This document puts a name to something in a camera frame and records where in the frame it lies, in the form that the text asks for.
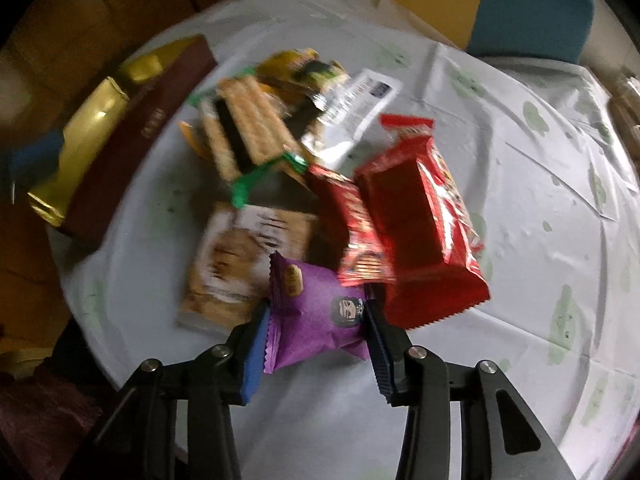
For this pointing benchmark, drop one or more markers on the white green-patterned tablecloth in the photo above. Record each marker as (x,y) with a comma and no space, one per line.
(548,185)

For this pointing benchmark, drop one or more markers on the gold and maroon gift box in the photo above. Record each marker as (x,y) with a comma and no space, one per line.
(110,134)

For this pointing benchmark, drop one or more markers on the green-ended cracker pack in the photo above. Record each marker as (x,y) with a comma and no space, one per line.
(249,130)

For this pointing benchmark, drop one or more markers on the yellow green snack packet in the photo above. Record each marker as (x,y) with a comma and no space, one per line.
(302,71)

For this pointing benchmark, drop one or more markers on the white sachet with blue label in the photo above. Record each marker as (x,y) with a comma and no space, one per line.
(341,125)

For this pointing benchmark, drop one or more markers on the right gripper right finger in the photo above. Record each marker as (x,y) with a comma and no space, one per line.
(407,374)

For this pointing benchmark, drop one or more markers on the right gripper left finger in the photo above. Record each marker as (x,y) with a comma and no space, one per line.
(235,367)

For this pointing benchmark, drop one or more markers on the large red snack bag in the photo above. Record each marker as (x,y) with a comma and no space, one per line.
(423,224)

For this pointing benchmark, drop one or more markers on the purple snack packet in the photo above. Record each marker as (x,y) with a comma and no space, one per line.
(311,312)

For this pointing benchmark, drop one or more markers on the red sesame stick bar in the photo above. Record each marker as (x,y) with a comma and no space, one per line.
(357,254)

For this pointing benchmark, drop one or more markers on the beige cookie packet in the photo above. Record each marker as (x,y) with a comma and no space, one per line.
(230,272)

